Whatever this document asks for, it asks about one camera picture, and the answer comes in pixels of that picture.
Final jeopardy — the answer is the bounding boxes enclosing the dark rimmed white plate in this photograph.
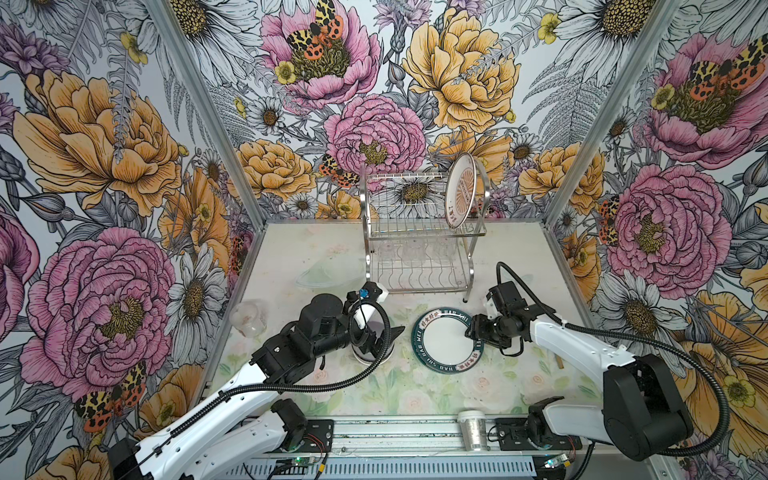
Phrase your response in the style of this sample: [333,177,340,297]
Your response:
[411,307,484,363]

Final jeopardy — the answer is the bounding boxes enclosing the pink patterned white plate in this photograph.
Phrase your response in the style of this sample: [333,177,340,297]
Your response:
[445,153,477,229]

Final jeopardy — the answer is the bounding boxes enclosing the lavender bowl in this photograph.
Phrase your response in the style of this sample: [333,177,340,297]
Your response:
[352,323,396,364]

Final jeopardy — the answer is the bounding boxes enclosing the green rimmed white plate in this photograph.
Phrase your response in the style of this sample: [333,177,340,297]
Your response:
[416,351,482,375]

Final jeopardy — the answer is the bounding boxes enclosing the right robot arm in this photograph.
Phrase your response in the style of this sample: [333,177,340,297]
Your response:
[465,282,693,461]

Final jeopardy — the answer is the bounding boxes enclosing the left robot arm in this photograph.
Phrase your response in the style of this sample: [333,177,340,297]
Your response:
[108,282,402,479]

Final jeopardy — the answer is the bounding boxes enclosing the chrome two-tier dish rack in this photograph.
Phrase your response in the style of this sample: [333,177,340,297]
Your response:
[360,171,490,303]

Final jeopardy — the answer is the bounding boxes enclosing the clear glass tumbler right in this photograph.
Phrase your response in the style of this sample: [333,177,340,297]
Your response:
[429,237,457,262]

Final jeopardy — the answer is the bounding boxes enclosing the clear plastic cup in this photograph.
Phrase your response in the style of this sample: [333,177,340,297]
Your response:
[229,299,268,338]

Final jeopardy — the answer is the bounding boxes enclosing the green circuit board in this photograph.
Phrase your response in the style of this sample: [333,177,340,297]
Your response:
[275,456,327,470]

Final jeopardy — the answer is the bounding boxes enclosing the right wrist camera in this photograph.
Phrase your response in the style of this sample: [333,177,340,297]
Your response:
[485,281,528,319]

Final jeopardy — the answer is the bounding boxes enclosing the aluminium front rail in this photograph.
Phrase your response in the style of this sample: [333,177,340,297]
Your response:
[157,415,667,460]

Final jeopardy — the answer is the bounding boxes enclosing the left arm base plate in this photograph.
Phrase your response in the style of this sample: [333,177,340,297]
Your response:
[289,419,335,454]

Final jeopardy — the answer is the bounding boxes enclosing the white cylinder on rail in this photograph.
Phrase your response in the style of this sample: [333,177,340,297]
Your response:
[457,410,487,451]

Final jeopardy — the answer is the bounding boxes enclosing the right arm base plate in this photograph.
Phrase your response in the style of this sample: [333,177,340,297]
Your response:
[494,417,583,451]

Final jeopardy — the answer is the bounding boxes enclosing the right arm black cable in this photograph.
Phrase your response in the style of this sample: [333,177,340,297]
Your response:
[495,261,731,458]

